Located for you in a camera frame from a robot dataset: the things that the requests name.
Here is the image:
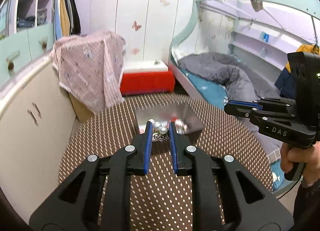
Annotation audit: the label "navy yellow jacket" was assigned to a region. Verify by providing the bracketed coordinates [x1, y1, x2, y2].
[274, 45, 319, 99]

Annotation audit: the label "red storage box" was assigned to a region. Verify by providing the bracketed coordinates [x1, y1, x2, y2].
[120, 70, 175, 96]

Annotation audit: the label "grey duvet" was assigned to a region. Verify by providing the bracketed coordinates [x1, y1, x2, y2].
[177, 52, 279, 102]

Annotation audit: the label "white wardrobe doors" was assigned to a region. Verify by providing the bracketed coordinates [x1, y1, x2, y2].
[90, 0, 193, 63]

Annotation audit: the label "dark metal jewelry box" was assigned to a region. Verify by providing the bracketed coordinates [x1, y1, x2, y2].
[135, 102, 204, 145]

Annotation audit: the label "mint drawer shelf unit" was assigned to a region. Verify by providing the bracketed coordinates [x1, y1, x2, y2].
[1, 0, 54, 85]

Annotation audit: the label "pink bear patterned cloth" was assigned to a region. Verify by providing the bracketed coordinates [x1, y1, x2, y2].
[49, 30, 126, 114]

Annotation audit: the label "person's right hand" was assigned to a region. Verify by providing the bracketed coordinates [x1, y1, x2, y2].
[280, 141, 320, 188]

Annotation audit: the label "teal bunk bed frame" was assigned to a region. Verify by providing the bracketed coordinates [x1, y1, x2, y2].
[169, 0, 319, 100]

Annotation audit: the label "brown polka dot tablecloth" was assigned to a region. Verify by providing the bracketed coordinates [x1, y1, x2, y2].
[58, 94, 273, 230]

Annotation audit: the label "beige low cabinet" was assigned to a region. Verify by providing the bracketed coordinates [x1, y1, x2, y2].
[1, 58, 75, 222]

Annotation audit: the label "blue patterned bed sheet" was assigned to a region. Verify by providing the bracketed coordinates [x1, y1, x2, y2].
[181, 69, 228, 110]

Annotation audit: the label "hanging clothes row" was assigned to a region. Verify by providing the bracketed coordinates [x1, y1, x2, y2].
[52, 0, 81, 41]

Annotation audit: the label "pearl charm chain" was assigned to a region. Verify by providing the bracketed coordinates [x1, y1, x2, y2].
[147, 118, 169, 143]

